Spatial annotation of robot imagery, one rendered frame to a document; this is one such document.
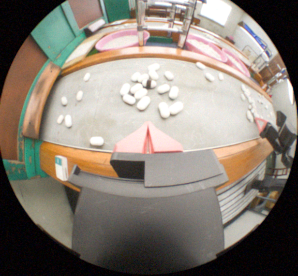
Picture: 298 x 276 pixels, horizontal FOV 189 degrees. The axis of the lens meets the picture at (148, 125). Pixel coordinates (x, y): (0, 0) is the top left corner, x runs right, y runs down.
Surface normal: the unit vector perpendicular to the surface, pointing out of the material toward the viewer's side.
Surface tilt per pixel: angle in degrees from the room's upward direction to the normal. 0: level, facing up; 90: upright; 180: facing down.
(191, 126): 0
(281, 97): 90
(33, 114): 67
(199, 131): 0
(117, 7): 90
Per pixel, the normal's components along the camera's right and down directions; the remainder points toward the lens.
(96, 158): 0.00, -0.85
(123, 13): 0.04, 0.97
